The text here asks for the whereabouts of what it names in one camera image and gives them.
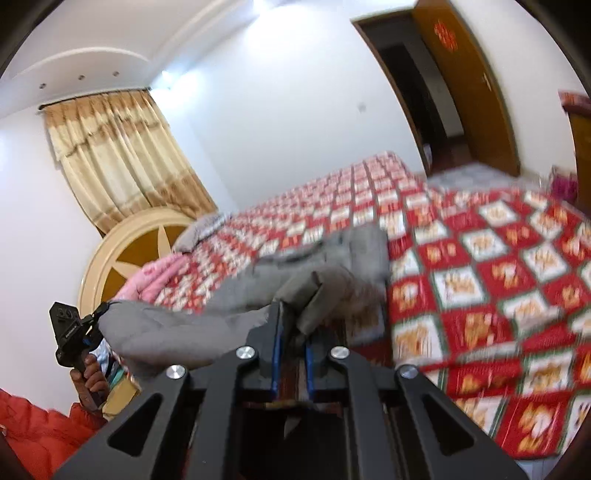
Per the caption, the beige curtain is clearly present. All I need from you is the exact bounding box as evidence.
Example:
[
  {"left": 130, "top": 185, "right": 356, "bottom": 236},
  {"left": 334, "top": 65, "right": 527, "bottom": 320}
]
[{"left": 43, "top": 90, "right": 216, "bottom": 234}]

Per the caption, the pink folded quilt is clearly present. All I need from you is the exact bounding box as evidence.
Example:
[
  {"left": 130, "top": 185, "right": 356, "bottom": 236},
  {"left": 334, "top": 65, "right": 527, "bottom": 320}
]
[{"left": 113, "top": 253, "right": 189, "bottom": 304}]

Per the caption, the wooden cabinet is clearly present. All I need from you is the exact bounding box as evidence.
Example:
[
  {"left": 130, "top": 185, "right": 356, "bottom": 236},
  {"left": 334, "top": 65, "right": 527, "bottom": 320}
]
[{"left": 559, "top": 91, "right": 591, "bottom": 214}]

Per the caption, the orange jacket sleeve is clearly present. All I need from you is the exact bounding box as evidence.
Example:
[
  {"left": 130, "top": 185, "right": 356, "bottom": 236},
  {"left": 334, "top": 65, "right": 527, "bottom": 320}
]
[{"left": 1, "top": 390, "right": 107, "bottom": 479}]

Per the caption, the left hand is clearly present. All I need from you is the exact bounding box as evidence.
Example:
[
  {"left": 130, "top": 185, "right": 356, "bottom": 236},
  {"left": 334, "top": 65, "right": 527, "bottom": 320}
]
[{"left": 70, "top": 354, "right": 110, "bottom": 413}]

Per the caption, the cream wooden headboard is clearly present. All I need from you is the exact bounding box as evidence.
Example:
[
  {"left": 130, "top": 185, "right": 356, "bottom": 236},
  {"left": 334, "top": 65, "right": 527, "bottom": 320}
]
[{"left": 77, "top": 207, "right": 193, "bottom": 315}]

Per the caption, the red patchwork bedspread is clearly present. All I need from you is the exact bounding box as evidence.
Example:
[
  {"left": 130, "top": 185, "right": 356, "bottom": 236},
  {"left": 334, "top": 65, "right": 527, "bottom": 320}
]
[{"left": 156, "top": 152, "right": 590, "bottom": 459}]

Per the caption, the grey puffer jacket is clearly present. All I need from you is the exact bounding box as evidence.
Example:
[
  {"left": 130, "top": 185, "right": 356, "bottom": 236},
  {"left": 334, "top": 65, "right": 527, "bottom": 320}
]
[{"left": 98, "top": 224, "right": 389, "bottom": 382}]

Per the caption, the magenta bag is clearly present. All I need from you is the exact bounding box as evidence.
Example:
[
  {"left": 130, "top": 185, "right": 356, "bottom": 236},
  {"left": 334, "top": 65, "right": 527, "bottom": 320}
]
[{"left": 549, "top": 166, "right": 578, "bottom": 204}]

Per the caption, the striped grey pillow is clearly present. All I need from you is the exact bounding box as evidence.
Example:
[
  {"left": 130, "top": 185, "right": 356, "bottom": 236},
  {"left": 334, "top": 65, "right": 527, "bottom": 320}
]
[{"left": 171, "top": 212, "right": 231, "bottom": 253}]

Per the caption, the brown wooden door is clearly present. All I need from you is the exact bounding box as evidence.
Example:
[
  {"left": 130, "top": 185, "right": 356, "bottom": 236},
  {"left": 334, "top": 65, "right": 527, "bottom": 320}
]
[{"left": 412, "top": 1, "right": 521, "bottom": 177}]

